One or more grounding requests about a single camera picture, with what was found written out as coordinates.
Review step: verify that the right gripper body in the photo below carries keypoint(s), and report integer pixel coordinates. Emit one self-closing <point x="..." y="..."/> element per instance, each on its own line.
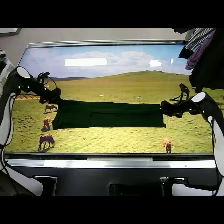
<point x="171" y="108"/>

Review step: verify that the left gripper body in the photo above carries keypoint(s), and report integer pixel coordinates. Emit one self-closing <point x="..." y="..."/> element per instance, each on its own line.
<point x="51" y="96"/>

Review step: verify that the dark green garment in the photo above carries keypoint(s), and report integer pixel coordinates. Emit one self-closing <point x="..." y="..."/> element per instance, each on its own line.
<point x="110" y="115"/>

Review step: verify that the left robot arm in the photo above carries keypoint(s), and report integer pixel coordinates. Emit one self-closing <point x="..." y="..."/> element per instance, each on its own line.
<point x="25" y="83"/>

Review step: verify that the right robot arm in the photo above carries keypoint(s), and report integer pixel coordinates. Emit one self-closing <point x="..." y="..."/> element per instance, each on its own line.
<point x="208" y="106"/>

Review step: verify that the black garment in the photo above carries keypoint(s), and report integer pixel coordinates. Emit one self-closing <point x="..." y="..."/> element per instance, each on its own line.
<point x="213" y="63"/>

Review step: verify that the striped garment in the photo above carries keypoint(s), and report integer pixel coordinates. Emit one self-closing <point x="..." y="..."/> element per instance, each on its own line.
<point x="199" y="38"/>

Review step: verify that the silver frame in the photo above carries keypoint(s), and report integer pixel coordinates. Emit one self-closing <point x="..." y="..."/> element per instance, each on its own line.
<point x="110" y="164"/>

